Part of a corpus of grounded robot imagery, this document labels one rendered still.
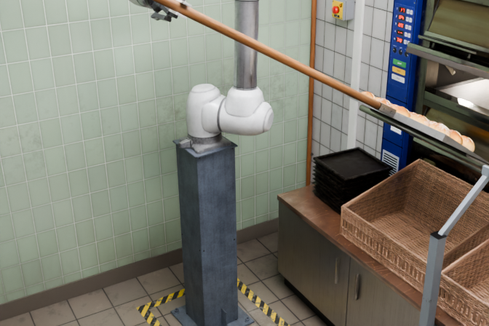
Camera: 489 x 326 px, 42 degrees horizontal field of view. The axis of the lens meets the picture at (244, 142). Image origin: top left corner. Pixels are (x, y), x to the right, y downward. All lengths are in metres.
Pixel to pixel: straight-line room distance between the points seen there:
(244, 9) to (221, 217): 0.99
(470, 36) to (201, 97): 1.16
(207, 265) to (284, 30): 1.39
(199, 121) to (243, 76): 0.29
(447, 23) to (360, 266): 1.13
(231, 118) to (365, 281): 0.93
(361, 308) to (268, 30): 1.56
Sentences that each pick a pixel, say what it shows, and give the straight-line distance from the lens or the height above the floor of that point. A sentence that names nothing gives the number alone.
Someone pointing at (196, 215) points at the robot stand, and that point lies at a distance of 2.96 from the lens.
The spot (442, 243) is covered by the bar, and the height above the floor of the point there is 0.93.
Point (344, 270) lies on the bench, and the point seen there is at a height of 0.45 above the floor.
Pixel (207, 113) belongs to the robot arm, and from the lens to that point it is 2.76.
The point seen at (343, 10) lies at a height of 1.46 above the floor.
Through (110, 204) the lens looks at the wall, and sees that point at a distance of 3.49.
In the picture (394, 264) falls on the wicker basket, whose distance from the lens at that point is 2.78.
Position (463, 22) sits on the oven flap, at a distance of 2.90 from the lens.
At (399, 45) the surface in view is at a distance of 3.15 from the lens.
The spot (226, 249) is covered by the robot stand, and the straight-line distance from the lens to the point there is 3.12.
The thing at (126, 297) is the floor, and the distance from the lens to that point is 3.64.
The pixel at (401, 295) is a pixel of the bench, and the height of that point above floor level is 0.56.
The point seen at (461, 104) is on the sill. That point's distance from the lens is 2.98.
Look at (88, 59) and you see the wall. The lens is 3.17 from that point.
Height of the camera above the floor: 2.19
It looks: 24 degrees down
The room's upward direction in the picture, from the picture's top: 1 degrees counter-clockwise
